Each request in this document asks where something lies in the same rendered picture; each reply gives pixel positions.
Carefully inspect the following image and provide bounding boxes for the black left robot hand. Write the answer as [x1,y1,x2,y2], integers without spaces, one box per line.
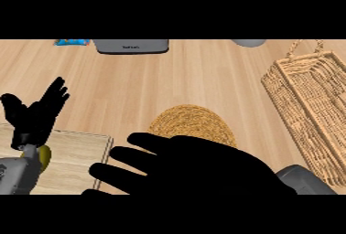
[0,76,72,151]

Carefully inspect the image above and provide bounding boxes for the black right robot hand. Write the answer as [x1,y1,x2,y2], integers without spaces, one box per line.
[82,132,299,196]

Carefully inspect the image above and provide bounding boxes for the round woven straw placemat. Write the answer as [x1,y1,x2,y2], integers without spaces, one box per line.
[147,104,239,149]

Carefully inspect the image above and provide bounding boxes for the rectangular wicker basket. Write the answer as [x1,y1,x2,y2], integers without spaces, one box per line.
[259,39,346,188]

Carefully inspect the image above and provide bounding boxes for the pale wooden cutting board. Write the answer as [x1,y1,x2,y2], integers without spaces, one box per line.
[0,122,116,196]

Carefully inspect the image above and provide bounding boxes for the blue and orange packet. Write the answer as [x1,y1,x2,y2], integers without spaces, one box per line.
[54,39,92,48]

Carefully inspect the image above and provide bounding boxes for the dark grey appliance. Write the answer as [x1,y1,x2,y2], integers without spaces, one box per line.
[92,39,171,56]

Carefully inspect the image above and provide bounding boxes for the grey rounded object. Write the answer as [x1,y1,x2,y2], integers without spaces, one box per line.
[231,39,268,48]

